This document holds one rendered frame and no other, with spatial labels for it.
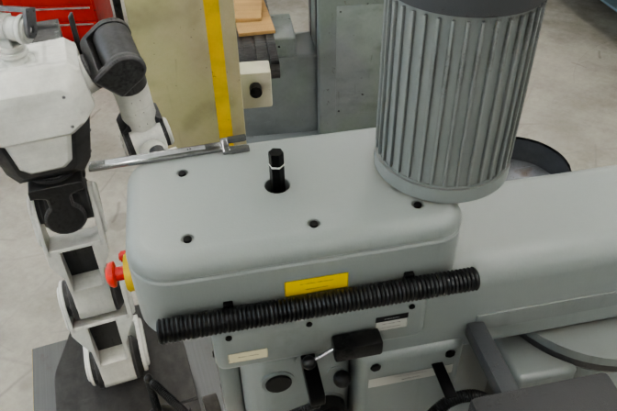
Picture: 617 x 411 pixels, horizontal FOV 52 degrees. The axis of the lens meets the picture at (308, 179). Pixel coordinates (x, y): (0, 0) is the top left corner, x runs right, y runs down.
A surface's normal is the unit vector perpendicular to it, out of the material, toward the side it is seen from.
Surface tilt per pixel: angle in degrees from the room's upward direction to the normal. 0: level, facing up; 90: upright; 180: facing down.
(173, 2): 90
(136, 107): 106
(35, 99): 90
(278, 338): 90
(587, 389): 0
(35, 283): 0
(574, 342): 0
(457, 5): 90
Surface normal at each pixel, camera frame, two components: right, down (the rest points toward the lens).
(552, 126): -0.01, -0.78
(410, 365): 0.20, 0.61
